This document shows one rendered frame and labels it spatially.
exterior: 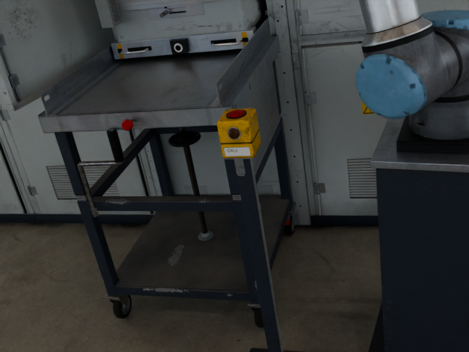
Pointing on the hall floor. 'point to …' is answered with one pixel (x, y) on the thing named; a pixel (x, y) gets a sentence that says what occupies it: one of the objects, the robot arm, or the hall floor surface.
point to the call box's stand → (259, 254)
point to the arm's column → (424, 259)
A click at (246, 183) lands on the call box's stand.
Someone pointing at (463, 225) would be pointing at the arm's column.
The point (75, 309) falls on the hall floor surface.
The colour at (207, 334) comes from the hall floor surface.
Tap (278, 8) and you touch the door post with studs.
